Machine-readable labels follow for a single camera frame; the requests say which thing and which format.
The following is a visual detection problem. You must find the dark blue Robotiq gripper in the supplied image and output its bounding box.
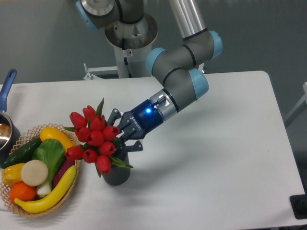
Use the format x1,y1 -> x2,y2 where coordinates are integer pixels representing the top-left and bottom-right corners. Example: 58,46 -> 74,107
107,100 -> 164,152

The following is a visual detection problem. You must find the red tulip bouquet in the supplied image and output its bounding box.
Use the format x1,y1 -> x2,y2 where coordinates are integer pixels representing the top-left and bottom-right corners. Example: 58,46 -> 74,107
64,100 -> 133,177

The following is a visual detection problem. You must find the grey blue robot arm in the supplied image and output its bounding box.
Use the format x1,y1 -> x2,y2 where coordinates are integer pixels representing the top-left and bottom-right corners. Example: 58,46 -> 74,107
76,0 -> 223,155

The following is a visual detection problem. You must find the dark grey ribbed vase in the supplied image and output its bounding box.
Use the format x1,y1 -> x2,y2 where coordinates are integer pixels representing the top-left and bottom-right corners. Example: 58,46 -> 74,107
102,144 -> 131,185

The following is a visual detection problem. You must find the purple eggplant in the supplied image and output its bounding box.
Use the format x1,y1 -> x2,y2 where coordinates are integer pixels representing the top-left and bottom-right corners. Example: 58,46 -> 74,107
52,159 -> 75,188

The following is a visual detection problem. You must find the yellow squash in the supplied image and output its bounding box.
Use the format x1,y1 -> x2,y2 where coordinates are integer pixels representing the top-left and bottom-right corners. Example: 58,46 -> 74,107
40,127 -> 74,153

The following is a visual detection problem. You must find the green leafy bok choy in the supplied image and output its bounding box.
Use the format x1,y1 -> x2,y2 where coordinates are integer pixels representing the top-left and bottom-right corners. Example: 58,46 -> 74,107
32,139 -> 65,198

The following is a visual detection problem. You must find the beige round disc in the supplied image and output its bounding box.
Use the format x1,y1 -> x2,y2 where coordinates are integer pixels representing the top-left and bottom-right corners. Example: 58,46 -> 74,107
21,160 -> 48,186

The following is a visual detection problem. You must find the green cucumber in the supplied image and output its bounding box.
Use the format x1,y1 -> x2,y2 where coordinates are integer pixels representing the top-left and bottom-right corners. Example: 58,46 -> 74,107
0,138 -> 42,169

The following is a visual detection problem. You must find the long yellow banana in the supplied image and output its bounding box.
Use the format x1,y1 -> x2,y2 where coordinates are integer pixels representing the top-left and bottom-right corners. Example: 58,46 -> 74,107
15,165 -> 77,214

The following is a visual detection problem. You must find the orange fruit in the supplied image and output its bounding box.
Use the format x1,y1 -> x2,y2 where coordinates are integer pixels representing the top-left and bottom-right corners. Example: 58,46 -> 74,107
10,182 -> 36,204

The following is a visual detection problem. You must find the yellow bell pepper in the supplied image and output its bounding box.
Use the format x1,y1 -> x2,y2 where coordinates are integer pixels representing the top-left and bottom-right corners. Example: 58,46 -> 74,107
1,163 -> 25,186

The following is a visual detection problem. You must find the black device at edge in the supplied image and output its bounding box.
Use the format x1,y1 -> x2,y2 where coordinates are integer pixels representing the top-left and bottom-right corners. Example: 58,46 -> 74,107
289,194 -> 307,219

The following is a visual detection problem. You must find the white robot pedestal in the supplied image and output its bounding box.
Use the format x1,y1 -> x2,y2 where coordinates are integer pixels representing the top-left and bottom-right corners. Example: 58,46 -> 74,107
83,14 -> 207,81

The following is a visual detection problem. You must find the blue handled saucepan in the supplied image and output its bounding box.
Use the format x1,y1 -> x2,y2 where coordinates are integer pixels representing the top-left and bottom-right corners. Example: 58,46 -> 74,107
0,69 -> 22,164

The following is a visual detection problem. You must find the white frame at right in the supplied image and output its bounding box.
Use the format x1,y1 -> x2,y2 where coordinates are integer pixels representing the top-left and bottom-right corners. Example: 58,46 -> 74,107
284,82 -> 307,128

